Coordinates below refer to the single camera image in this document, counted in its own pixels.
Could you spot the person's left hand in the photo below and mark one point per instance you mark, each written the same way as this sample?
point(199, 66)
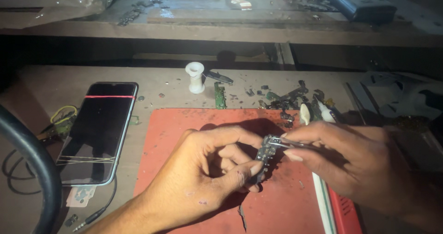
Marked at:
point(187, 171)

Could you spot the person's right hand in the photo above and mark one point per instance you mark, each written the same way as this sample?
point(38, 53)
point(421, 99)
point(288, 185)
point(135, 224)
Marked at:
point(353, 161)

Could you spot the small dark circuit board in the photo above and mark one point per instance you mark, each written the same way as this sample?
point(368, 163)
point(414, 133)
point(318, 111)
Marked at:
point(266, 154)

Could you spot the red work mat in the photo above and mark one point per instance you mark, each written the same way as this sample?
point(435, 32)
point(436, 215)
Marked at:
point(166, 158)

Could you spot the white strip with green stripe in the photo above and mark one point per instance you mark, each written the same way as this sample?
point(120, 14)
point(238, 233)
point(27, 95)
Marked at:
point(325, 203)

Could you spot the red plastic box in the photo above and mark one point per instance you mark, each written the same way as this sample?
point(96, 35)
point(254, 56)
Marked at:
point(344, 213)

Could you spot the white glue bottle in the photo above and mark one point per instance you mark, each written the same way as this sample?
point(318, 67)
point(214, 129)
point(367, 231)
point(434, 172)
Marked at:
point(325, 112)

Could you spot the grey metal tweezers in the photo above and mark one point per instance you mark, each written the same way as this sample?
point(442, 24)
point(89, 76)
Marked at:
point(360, 102)

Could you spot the white plastic spudger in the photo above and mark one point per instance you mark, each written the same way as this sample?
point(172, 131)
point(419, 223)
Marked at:
point(304, 113)

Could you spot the green circuit board strip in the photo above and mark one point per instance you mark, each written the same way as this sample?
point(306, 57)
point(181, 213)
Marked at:
point(219, 96)

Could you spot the pile of electronic scrap parts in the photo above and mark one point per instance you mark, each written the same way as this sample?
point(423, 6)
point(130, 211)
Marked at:
point(289, 100)

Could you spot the grey crumpled cloth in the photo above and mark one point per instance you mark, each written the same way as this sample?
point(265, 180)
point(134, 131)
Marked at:
point(408, 92)

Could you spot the white plastic spool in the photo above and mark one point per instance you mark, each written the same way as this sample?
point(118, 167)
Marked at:
point(195, 77)

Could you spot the black smartphone with rubber bands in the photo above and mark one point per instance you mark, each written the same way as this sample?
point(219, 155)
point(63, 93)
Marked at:
point(98, 133)

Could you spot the black pointed tool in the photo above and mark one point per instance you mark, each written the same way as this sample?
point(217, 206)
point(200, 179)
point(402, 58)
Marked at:
point(218, 76)

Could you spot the pale sticker card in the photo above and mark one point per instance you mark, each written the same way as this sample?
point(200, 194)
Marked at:
point(80, 196)

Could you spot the small black component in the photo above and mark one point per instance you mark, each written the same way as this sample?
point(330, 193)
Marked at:
point(71, 220)

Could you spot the wooden shelf with clutter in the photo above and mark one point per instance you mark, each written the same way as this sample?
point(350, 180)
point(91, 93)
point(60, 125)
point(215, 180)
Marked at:
point(221, 26)

